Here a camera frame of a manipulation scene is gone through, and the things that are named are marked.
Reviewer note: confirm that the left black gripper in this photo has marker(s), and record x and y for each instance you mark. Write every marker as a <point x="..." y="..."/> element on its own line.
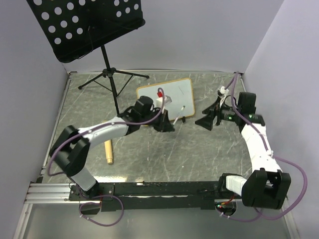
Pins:
<point x="164" y="125"/>

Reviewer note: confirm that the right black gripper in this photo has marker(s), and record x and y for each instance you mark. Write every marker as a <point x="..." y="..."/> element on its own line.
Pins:
<point x="206" y="121"/>

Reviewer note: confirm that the white green whiteboard marker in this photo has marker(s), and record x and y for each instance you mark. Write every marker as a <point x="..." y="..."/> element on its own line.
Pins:
<point x="178" y="115"/>

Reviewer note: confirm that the yellow framed whiteboard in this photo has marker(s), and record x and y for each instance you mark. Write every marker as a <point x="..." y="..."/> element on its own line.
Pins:
<point x="181" y="93"/>

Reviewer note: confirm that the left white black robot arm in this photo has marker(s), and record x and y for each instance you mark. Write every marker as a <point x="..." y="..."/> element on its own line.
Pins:
<point x="71" y="148"/>

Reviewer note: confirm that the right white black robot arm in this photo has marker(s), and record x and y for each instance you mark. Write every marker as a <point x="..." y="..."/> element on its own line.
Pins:
<point x="267" y="186"/>

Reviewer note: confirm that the wooden toy microphone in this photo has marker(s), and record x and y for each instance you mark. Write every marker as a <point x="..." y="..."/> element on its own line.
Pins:
<point x="109" y="152"/>

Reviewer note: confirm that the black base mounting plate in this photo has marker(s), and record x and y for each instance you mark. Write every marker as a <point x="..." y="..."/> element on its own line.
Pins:
<point x="154" y="195"/>

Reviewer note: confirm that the black perforated music stand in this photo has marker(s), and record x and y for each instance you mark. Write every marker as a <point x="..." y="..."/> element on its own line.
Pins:
<point x="75" y="28"/>

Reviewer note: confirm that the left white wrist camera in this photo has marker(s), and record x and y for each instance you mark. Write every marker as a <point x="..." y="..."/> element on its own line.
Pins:
<point x="161" y="99"/>

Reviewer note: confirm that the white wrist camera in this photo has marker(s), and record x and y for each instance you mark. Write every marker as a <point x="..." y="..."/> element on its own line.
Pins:
<point x="161" y="99"/>
<point x="222" y="92"/>

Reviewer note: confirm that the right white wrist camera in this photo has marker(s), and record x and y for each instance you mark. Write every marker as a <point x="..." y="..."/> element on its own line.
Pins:
<point x="222" y="92"/>

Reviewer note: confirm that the aluminium extrusion rail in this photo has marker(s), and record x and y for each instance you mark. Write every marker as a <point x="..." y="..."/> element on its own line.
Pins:
<point x="40" y="193"/>

